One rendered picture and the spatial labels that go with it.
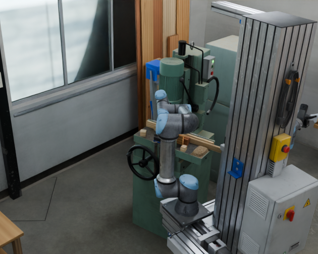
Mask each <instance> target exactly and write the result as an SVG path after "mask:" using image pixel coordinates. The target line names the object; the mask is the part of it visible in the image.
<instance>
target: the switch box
mask: <svg viewBox="0 0 318 254"><path fill-rule="evenodd" d="M215 59H216V57H215V56H210V55H208V56H206V57H205V58H203V76H202V78H204V79H207V80H208V79H209V78H211V77H213V76H214V68H215ZM212 60H214V63H213V62H212ZM212 63H213V64H212ZM212 65H213V69H212V68H211V66H212ZM211 69H212V70H211ZM211 72H213V75H212V76H211Z"/></svg>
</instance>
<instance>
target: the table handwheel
mask: <svg viewBox="0 0 318 254"><path fill-rule="evenodd" d="M135 149H142V150H143V156H142V159H141V160H140V161H139V162H138V163H132V162H131V156H129V157H127V162H128V165H129V167H130V169H131V171H132V172H133V173H134V174H135V175H136V176H137V177H139V178H140V179H143V180H147V181H150V180H154V179H155V178H157V175H158V174H159V172H160V163H159V161H158V158H157V157H156V155H155V154H154V152H153V151H152V150H151V149H149V148H147V147H146V146H143V145H135V146H133V147H131V148H130V149H129V151H128V153H129V152H131V151H133V150H135ZM145 151H146V152H148V153H149V154H150V155H149V156H148V157H146V158H145ZM151 159H154V161H155V164H156V172H155V174H154V173H153V172H152V171H151V170H150V168H149V167H148V166H147V165H148V162H149V161H150V160H151ZM133 165H139V166H140V167H141V168H144V167H146V168H147V170H148V171H149V172H150V173H151V174H152V175H153V176H151V177H145V176H143V175H141V174H139V173H138V172H137V171H136V170H135V168H134V167H133Z"/></svg>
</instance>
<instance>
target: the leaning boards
mask: <svg viewBox="0 0 318 254"><path fill-rule="evenodd" d="M189 9H190V0H135V26H136V62H137V99H138V131H140V130H141V129H143V128H145V127H146V121H147V120H148V119H151V109H150V83H149V79H147V78H146V63H147V62H150V61H153V60H156V59H157V60H160V61H161V59H163V58H167V57H172V54H173V50H175V49H177V48H178V41H179V40H185V41H187V43H188V44H189Z"/></svg>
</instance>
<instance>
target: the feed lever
mask: <svg viewBox="0 0 318 254"><path fill-rule="evenodd" d="M179 81H180V82H181V83H182V84H183V87H184V89H185V91H186V93H187V95H188V97H189V100H190V102H191V111H193V112H197V111H198V109H199V106H198V105H197V104H193V102H192V100H191V97H190V95H189V93H188V91H187V88H186V86H185V84H184V79H183V78H180V79H179Z"/></svg>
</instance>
